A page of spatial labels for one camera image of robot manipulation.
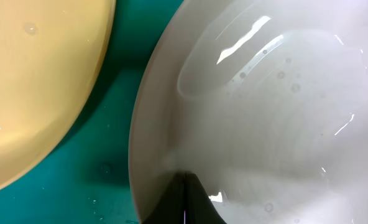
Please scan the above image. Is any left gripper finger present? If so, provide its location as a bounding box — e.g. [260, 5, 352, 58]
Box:
[142, 172, 225, 224]

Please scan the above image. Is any white plate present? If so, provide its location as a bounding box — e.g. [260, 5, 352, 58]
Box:
[129, 0, 368, 223]

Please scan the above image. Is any teal plastic tray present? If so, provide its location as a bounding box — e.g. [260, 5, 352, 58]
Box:
[0, 0, 181, 224]

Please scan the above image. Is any yellow plate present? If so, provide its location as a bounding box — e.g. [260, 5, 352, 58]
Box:
[0, 0, 116, 190]

